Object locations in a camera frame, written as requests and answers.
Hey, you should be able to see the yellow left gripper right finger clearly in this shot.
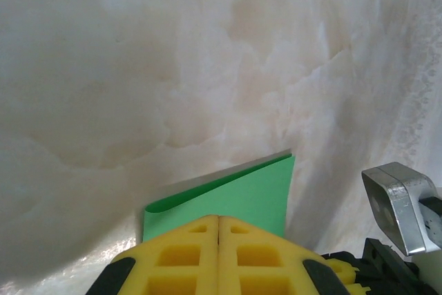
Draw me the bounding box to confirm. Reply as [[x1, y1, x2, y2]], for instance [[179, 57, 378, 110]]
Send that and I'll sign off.
[[218, 215, 349, 295]]

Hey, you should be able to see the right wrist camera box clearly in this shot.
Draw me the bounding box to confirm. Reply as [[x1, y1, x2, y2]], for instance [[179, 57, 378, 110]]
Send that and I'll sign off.
[[361, 162, 440, 256]]

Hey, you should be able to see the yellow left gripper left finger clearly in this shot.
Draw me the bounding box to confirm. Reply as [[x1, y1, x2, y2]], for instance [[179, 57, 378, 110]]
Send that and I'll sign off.
[[90, 214, 220, 295]]

